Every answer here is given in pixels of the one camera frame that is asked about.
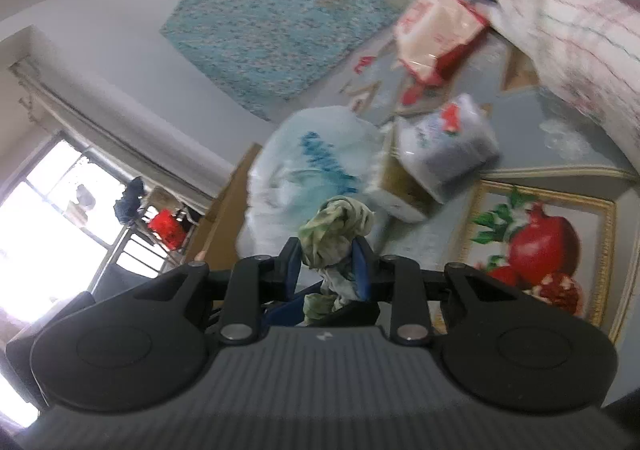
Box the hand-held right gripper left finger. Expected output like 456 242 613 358
135 237 304 346

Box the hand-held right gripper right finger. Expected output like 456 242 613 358
350 235 527 347

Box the green white patterned cloth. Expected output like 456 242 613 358
297 195 377 327

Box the brown cardboard box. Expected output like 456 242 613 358
182 143 264 264

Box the white flat box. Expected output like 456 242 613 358
365 150 437 224

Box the white plastic bag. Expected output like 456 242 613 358
235 105 392 264

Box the red bag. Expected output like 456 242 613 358
147 210 187 249

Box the white tissue pack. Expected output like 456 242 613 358
395 93 501 204

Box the dark hanging garment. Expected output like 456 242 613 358
114 176 146 224

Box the framed pomegranate picture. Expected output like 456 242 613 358
452 180 619 332

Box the red white snack packet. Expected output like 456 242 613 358
392 0 492 87

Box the window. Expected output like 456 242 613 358
0 130 212 312

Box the white striped quilt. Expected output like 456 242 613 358
440 0 640 173

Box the teal patterned wall cloth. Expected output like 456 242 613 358
160 0 402 122

